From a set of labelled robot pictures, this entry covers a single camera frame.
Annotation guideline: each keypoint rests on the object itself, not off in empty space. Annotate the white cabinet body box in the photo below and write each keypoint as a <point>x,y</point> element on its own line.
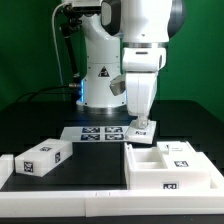
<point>145,170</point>

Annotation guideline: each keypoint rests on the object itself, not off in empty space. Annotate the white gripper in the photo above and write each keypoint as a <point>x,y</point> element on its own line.
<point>141,67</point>

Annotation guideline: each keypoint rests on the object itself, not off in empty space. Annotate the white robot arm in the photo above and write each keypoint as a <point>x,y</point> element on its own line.
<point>126,47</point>

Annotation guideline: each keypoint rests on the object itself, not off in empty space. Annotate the white door panel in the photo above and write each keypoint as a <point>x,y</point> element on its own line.
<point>140,135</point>
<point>176,155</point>

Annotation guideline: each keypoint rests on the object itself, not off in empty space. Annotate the white marker tag sheet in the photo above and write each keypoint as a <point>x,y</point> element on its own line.
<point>94,134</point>

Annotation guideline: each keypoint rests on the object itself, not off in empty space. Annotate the white cabinet top block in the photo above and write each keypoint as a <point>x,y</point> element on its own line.
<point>44,157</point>

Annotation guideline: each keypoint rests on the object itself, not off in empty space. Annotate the white fence rail frame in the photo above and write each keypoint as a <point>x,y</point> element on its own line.
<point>115,202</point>

